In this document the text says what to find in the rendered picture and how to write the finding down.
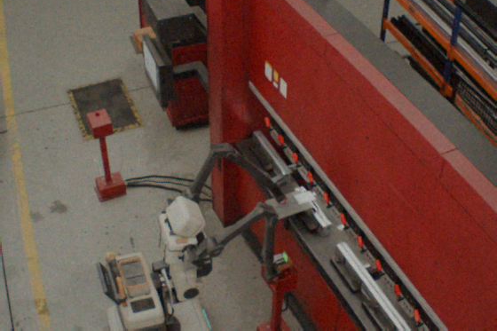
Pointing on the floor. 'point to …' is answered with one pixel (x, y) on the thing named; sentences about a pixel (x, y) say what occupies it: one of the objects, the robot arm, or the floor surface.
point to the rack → (437, 41)
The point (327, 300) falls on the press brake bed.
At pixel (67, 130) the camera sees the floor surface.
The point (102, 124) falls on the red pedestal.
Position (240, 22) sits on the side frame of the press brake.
